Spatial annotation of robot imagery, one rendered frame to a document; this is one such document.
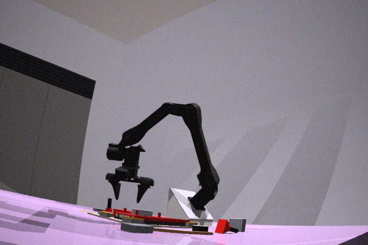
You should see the black toy wheel with white hub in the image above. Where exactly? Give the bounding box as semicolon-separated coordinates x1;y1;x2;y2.
192;225;208;232

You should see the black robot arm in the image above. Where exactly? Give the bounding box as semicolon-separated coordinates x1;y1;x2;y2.
106;102;220;210

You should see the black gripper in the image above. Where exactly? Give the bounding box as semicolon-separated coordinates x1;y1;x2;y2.
106;160;154;203

